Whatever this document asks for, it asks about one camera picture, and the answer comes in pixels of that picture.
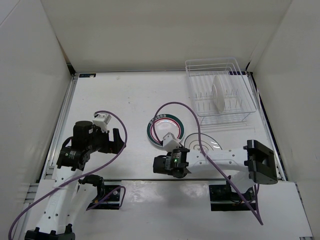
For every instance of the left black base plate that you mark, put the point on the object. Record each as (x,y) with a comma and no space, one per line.
(111,198)

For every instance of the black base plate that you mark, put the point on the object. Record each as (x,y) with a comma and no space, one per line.
(222,199)
(111,198)

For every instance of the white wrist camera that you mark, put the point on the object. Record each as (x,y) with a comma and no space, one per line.
(169,142)
(101,120)

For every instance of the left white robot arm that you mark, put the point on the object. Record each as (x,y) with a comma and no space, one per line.
(74,191)

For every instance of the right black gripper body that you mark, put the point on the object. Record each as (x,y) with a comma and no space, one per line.
(171,152)

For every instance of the green red rimmed plate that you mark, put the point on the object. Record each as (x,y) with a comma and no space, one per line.
(162,124)

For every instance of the white wire dish rack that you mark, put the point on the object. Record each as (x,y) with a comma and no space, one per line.
(239,102)

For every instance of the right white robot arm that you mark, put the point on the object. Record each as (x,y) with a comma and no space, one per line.
(253,163)

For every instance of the plain white plate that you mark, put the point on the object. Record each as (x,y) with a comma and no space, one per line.
(218,94)

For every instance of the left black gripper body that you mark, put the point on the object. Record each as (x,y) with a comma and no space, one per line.
(100,141)

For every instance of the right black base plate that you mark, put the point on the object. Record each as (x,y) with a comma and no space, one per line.
(222,199)

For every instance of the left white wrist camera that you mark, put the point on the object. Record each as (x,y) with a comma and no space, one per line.
(101,120)

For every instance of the white plate green motif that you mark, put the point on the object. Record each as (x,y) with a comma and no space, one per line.
(208,143)

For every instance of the small dark label sticker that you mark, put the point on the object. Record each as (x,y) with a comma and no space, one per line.
(87,75)

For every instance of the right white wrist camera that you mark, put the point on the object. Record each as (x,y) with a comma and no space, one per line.
(169,142)

